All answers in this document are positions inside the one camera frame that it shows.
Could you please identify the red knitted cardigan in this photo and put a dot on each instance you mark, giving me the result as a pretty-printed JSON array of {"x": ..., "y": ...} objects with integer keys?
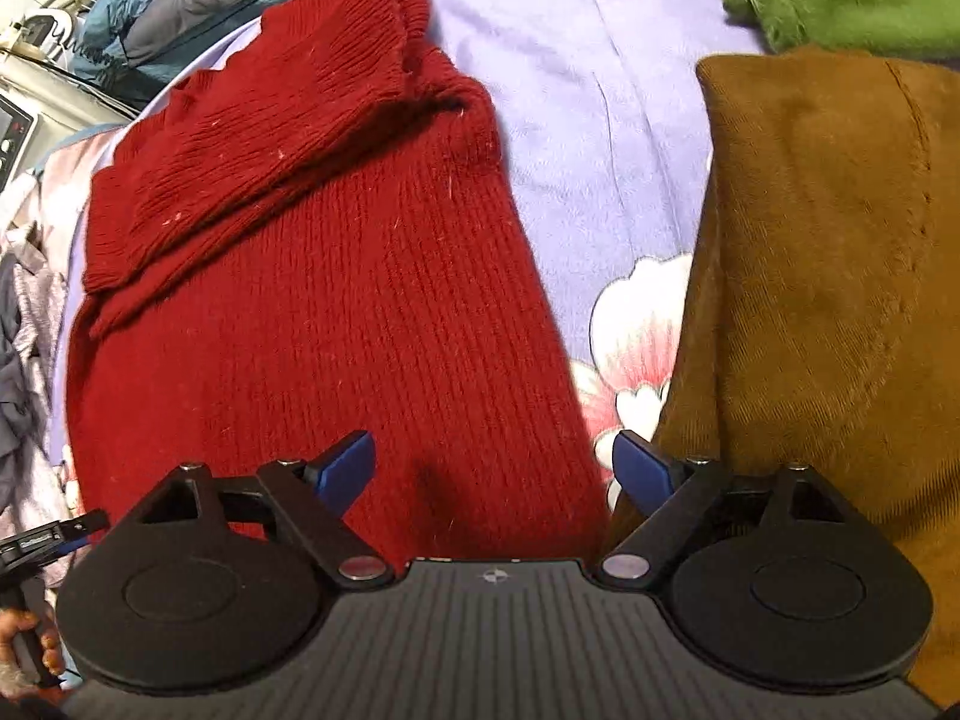
[{"x": 315, "y": 315}]

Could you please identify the white machine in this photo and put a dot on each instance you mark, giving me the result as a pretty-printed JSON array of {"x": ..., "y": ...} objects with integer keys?
[{"x": 52, "y": 67}]

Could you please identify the grey appliance with panel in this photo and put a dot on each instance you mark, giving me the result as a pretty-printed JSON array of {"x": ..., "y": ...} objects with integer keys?
[{"x": 15, "y": 135}]

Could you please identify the dark grey garment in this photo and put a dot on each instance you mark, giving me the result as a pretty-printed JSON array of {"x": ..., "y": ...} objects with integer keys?
[{"x": 19, "y": 390}]

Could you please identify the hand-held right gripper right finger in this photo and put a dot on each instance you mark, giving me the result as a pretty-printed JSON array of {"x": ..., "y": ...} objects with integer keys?
[{"x": 641, "y": 469}]

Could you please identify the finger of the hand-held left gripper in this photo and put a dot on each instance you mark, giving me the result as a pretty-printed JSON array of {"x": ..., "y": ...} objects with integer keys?
[{"x": 82, "y": 527}]

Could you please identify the person's left hand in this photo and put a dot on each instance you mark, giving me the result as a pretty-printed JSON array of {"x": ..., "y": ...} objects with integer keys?
[{"x": 22, "y": 634}]

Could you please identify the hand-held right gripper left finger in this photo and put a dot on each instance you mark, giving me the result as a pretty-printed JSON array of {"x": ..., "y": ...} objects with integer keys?
[{"x": 345, "y": 476}]

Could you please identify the mauve striped garment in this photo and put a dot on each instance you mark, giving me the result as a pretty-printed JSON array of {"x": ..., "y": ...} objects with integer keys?
[{"x": 45, "y": 255}]

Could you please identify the purple floral bedsheet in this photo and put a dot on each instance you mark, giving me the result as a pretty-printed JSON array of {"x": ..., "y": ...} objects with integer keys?
[{"x": 600, "y": 127}]

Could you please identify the grey towel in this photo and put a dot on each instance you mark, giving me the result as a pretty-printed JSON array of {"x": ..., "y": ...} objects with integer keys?
[{"x": 225, "y": 0}]

